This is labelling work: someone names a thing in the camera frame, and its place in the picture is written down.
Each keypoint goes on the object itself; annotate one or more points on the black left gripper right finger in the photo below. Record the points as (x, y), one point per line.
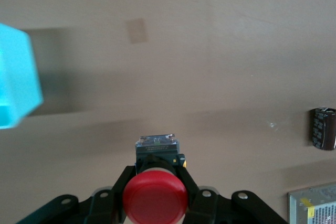
(210, 208)

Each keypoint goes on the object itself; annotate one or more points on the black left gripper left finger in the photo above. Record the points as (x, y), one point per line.
(99, 208)

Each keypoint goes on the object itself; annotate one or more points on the red mushroom push button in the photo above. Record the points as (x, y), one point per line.
(156, 197)

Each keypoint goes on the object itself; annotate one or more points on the metal mesh power supply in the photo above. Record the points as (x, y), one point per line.
(317, 205)

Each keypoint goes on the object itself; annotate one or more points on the dark brown cylindrical capacitor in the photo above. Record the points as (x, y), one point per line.
(323, 128)

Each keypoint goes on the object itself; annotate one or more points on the cyan plastic bin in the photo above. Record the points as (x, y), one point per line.
(15, 77)

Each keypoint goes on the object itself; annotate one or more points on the brown tape patch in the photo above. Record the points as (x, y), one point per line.
(137, 31)

